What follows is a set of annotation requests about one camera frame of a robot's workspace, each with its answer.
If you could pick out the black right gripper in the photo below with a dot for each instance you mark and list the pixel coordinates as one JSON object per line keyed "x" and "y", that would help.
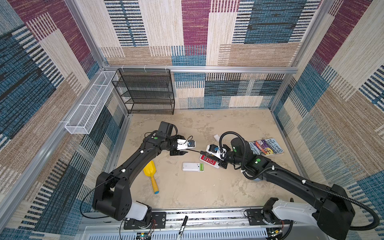
{"x": 223, "y": 164}

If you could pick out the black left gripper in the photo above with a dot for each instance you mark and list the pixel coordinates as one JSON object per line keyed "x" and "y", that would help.
{"x": 176, "y": 153}

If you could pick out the white battery cover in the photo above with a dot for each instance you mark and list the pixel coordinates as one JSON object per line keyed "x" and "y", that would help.
{"x": 216, "y": 138}

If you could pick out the black yellow screwdriver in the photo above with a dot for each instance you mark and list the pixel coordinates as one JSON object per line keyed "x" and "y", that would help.
{"x": 195, "y": 151}

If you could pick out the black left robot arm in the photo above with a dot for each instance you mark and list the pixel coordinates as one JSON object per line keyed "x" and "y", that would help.
{"x": 112, "y": 195}

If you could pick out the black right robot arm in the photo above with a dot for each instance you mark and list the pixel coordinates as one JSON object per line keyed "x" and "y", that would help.
{"x": 333, "y": 209}

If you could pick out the red white remote control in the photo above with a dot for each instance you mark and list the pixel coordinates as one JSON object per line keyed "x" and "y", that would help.
{"x": 209, "y": 161}

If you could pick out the yellow toy shovel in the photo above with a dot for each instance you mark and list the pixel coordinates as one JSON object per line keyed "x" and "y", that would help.
{"x": 150, "y": 170}

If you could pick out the colourful magazine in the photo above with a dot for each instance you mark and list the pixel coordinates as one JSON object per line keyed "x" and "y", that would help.
{"x": 266, "y": 147}

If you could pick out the black marker pen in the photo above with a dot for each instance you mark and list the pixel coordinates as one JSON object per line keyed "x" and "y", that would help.
{"x": 181, "y": 231}

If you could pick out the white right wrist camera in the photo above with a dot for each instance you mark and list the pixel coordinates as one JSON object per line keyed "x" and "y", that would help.
{"x": 217, "y": 153}

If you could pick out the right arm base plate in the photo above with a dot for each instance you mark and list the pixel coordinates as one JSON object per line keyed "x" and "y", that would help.
{"x": 258, "y": 217}

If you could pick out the black wire shelf rack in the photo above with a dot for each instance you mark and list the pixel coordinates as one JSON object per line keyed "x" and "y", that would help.
{"x": 145, "y": 91}

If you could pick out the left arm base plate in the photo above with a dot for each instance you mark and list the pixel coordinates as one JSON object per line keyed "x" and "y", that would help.
{"x": 154, "y": 219}

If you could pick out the white mesh wall basket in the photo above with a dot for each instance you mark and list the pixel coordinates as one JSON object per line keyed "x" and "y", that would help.
{"x": 86, "y": 114}

